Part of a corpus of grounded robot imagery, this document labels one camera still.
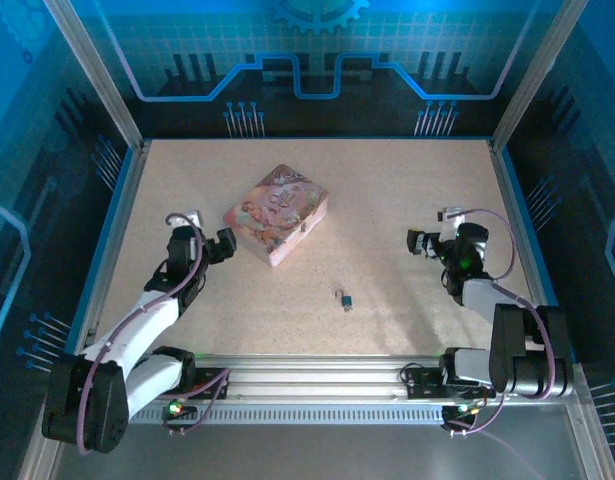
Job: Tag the aluminium front rail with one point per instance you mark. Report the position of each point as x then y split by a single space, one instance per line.
312 380

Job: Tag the grey metal shelf panel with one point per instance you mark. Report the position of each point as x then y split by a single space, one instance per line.
312 452

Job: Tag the aluminium frame post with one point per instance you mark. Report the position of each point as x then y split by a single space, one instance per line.
532 75
94 75

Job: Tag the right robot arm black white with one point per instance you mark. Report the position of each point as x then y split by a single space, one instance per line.
517 350

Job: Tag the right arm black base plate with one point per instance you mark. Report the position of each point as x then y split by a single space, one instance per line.
422 385

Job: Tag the aluminium side rail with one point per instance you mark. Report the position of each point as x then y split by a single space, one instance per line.
114 225
524 200

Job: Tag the small connector board with LED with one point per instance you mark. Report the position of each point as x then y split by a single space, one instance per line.
464 410
176 409

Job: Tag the small blue padlock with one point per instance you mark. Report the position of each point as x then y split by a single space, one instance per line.
346 299

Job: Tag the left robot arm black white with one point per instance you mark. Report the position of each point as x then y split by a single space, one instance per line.
137 325

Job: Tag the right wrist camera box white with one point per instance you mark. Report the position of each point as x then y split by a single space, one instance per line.
452 215

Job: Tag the pink illustrated tin box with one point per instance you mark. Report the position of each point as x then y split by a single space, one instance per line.
277 215

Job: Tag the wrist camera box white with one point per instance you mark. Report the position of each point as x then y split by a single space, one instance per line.
191 218
452 215

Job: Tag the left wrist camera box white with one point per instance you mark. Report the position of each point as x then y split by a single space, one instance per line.
191 218

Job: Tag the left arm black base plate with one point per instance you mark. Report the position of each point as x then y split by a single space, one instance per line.
212 385

